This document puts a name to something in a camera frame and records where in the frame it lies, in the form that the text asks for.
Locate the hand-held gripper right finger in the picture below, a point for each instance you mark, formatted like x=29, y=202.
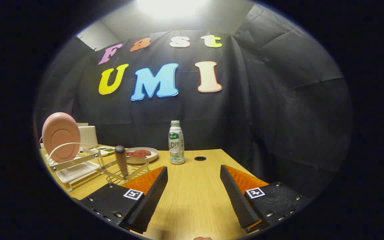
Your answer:
x=237, y=196

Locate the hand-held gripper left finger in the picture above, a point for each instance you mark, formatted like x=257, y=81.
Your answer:
x=152, y=196

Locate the pink plate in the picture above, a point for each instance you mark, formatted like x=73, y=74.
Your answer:
x=60, y=133

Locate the white oval dish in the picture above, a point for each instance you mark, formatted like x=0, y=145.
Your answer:
x=150, y=158

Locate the red brown sausage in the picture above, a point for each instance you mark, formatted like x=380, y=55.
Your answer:
x=142, y=152
x=135, y=155

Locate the white green labelled bottle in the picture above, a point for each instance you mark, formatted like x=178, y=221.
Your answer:
x=176, y=146

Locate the small white compartment tray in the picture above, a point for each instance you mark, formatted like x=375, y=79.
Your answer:
x=104, y=151

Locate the white box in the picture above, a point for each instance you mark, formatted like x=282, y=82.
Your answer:
x=88, y=136

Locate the brown cardboard piece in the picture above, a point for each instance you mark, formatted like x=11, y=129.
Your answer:
x=82, y=124

